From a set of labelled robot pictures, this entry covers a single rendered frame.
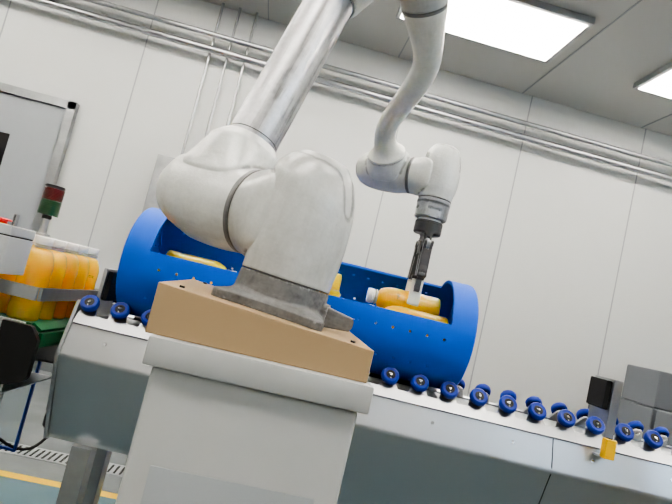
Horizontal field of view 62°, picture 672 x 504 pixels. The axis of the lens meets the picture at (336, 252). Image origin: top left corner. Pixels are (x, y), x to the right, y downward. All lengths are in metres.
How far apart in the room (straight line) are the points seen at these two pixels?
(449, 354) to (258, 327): 0.69
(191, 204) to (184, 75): 4.27
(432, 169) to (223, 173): 0.69
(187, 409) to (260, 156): 0.46
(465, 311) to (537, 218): 4.07
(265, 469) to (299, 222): 0.36
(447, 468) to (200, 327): 0.83
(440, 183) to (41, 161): 4.18
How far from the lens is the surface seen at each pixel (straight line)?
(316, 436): 0.83
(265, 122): 1.08
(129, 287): 1.43
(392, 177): 1.55
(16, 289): 1.44
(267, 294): 0.87
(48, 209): 2.03
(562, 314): 5.52
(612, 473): 1.60
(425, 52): 1.33
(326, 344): 0.82
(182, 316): 0.82
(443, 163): 1.52
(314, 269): 0.88
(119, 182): 5.10
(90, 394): 1.49
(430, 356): 1.40
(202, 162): 1.03
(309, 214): 0.87
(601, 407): 1.66
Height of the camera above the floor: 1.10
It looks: 5 degrees up
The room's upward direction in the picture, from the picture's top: 14 degrees clockwise
